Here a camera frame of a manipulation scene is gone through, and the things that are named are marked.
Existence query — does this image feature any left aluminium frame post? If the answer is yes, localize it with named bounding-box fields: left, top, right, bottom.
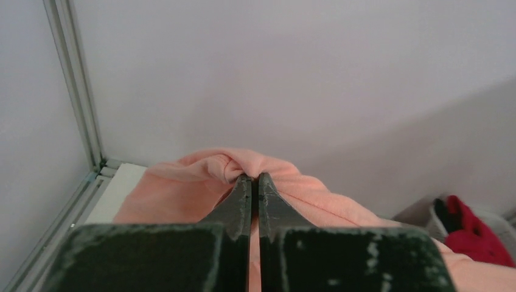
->
left=43, top=0, right=105, bottom=172

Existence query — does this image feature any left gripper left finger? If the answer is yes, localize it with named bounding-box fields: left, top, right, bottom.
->
left=41, top=175, right=252, bottom=291

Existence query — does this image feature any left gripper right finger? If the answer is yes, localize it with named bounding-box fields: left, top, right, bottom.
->
left=257, top=173, right=456, bottom=291

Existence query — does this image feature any white plastic basket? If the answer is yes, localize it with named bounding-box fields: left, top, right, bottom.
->
left=425, top=207, right=515, bottom=261

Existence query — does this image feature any salmon pink t-shirt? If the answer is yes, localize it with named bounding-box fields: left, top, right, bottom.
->
left=113, top=148, right=515, bottom=291

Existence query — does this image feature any black t-shirt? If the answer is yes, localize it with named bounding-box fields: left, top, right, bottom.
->
left=433, top=198, right=462, bottom=234

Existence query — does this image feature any red t-shirt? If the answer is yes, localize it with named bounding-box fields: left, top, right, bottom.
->
left=444, top=195, right=515, bottom=268

